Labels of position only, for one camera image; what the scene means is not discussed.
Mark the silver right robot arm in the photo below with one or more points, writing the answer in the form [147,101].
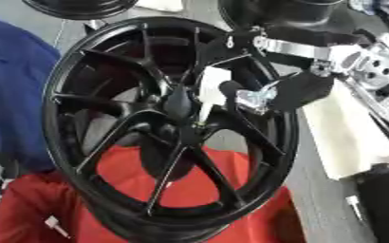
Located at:
[369,66]

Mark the black round wheel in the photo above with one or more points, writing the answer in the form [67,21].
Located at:
[292,15]
[81,8]

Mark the black spoked wheel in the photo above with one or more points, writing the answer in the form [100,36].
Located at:
[120,205]

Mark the white foam block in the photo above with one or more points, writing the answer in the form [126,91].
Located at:
[347,142]

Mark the black box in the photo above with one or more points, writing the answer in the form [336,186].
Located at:
[386,205]

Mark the white pin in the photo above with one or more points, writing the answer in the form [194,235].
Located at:
[355,204]
[213,85]
[55,225]

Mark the person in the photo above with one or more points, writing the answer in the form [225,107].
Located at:
[15,95]

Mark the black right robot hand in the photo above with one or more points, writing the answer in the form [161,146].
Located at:
[303,91]

